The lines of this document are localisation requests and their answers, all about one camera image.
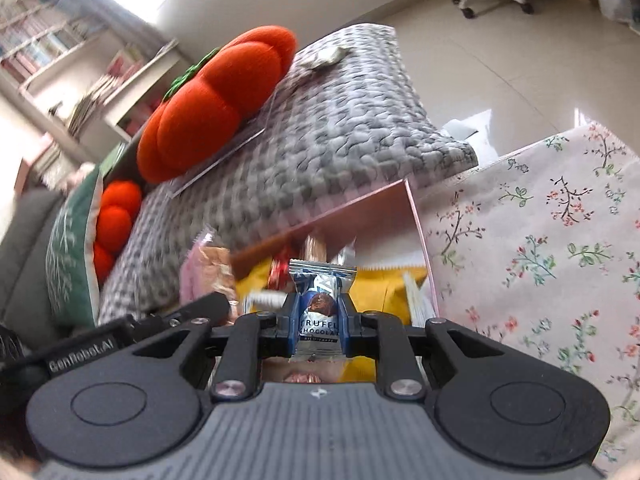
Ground green snowflake pillow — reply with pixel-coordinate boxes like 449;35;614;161
45;165;106;328

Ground floral tablecloth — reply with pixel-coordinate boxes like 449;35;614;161
417;121;640;476

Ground white silver snack packet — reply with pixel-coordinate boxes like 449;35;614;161
404;272;438;323

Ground pile of books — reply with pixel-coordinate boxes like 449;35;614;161
67;75;132;132

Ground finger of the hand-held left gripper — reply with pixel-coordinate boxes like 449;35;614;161
144;293;233;326

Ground crumpled white grey snack packet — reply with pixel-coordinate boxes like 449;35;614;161
332;240;357;268

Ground white bookshelf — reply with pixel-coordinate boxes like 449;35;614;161
0;0;183;161

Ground white paper sheet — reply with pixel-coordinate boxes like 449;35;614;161
440;119;483;143

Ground white nut snack packet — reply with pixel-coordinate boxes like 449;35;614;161
244;291;289;312

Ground grey checkered quilt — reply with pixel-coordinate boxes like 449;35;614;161
97;24;480;326

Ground large orange pumpkin cushion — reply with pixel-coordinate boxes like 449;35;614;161
136;27;297;184

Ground pink cardboard box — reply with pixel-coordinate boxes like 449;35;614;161
230;180;441;321

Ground plain yellow snack packet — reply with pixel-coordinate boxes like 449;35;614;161
345;266;431;383

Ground yellow printed snack packet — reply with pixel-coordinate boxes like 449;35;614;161
235;267;281;311

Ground blue chocolate packet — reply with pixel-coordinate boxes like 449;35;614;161
287;258;357;361

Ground brown candy packet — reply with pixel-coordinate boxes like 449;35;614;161
302;232;328;263

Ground grey sofa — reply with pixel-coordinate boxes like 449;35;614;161
0;187;68;346

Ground red snack packet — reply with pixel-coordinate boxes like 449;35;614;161
267;255;293;292

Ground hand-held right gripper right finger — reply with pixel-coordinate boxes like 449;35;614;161
337;293;510;403

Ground small orange pumpkin cushion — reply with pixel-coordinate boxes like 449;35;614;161
92;180;143;283

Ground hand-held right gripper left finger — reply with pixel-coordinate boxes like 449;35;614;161
127;292;302;402

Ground pink snack packet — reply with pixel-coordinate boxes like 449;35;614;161
181;230;238;311

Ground silvery foil object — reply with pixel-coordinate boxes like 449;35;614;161
300;46;351;70

